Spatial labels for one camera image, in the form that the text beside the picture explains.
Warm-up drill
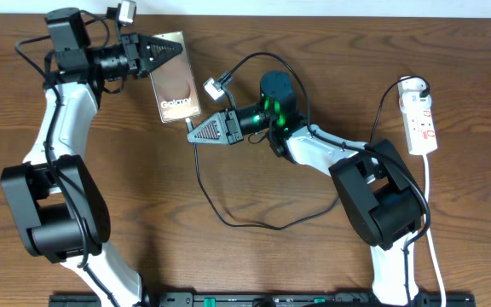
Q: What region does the black charger cable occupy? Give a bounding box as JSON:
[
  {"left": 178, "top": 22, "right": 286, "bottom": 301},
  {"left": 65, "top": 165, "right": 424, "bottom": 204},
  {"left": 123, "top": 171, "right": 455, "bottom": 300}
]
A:
[{"left": 184, "top": 76, "right": 431, "bottom": 232}]

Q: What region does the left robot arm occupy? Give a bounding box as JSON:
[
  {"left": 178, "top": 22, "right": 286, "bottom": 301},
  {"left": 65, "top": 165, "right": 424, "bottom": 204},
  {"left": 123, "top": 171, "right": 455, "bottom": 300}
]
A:
[{"left": 0, "top": 1, "right": 183, "bottom": 306}]

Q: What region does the white power strip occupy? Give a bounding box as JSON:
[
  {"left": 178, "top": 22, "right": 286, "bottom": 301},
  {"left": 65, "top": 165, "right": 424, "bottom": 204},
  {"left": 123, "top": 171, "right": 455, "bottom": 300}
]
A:
[{"left": 397, "top": 76, "right": 438, "bottom": 156}]

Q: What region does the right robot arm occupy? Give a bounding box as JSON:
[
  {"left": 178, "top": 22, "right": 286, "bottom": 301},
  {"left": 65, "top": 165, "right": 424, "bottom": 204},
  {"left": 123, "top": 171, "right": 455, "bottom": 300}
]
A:
[{"left": 187, "top": 71, "right": 430, "bottom": 306}]

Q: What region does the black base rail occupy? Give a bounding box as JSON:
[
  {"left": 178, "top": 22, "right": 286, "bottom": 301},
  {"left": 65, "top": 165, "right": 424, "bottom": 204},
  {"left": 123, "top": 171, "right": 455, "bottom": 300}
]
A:
[{"left": 48, "top": 292, "right": 477, "bottom": 307}]

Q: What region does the white power strip cord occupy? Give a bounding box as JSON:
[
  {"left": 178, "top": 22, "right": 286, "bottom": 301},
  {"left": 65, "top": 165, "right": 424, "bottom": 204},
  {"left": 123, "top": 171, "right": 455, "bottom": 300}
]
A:
[{"left": 421, "top": 153, "right": 448, "bottom": 307}]

